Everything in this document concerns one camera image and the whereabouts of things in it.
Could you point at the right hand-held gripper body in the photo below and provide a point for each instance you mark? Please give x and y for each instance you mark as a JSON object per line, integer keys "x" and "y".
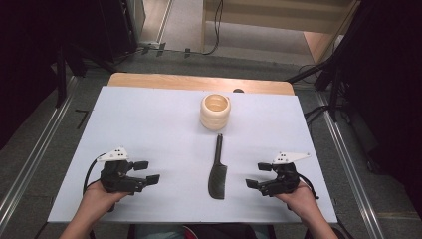
{"x": 282, "y": 181}

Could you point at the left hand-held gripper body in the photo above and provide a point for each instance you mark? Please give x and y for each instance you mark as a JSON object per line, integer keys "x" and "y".
{"x": 114, "y": 177}

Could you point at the person's right hand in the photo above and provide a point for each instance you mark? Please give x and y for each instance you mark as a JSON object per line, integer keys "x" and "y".
{"x": 298, "y": 200}

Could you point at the person's left hand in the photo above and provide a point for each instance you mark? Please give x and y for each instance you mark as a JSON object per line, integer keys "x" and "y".
{"x": 98, "y": 199}

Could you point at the white board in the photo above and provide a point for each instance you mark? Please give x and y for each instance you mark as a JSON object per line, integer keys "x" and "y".
{"x": 149, "y": 126}

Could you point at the person's clothing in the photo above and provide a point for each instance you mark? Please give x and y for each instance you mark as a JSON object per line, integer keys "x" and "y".
{"x": 215, "y": 232}

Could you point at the cream ribbed cup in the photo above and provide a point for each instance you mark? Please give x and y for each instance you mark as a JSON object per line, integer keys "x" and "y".
{"x": 215, "y": 116}

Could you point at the wooden table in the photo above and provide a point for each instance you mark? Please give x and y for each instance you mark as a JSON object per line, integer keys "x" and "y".
{"x": 199, "y": 82}

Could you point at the black metal stand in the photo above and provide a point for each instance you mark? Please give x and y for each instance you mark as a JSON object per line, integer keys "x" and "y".
{"x": 61, "y": 76}
{"x": 333, "y": 89}

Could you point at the metal floor rail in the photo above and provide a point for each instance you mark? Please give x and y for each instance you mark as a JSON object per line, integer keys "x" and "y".
{"x": 355, "y": 172}
{"x": 30, "y": 162}

